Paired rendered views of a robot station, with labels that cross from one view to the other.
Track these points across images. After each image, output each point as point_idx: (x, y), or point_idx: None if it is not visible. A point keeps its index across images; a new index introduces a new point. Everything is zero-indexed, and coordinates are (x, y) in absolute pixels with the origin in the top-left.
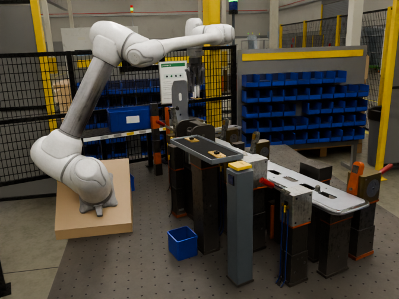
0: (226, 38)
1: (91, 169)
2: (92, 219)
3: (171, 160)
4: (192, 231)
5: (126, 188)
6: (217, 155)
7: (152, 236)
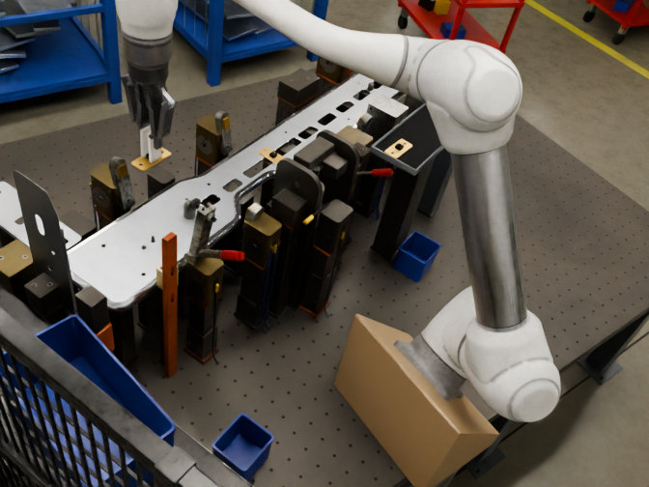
0: None
1: None
2: None
3: (346, 232)
4: (408, 239)
5: (388, 329)
6: None
7: (398, 313)
